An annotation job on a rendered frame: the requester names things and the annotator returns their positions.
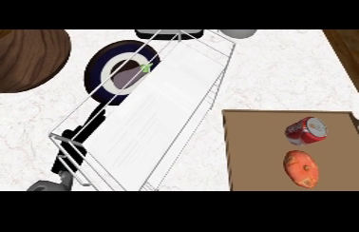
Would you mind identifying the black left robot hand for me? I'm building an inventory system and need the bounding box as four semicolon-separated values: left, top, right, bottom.
50;104;110;181

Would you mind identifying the brown tray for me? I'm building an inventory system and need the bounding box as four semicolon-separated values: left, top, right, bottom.
220;108;359;192

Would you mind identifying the orange squash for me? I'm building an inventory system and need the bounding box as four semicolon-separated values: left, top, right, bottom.
282;149;320;189

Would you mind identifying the dark blue round plate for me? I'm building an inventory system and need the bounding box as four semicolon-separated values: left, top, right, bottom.
82;40;162;106

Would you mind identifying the purple eggplant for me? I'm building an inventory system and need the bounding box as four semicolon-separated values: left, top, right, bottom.
110;59;153;88

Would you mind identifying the round brown wooden board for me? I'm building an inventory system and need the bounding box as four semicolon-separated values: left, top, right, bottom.
0;29;72;94

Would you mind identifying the dark grey appliance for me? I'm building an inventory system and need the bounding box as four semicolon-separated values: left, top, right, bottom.
134;29;205;41

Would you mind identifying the grey round object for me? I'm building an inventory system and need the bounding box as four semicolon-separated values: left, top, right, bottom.
218;29;258;40

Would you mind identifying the red soda can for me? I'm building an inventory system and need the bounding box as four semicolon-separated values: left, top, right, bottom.
283;116;329;146

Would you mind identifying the brown wooden cabinet edge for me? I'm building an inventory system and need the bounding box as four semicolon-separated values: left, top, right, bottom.
320;29;359;93

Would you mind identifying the white wire tiered shelf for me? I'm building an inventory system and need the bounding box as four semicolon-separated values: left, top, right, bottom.
47;29;236;192

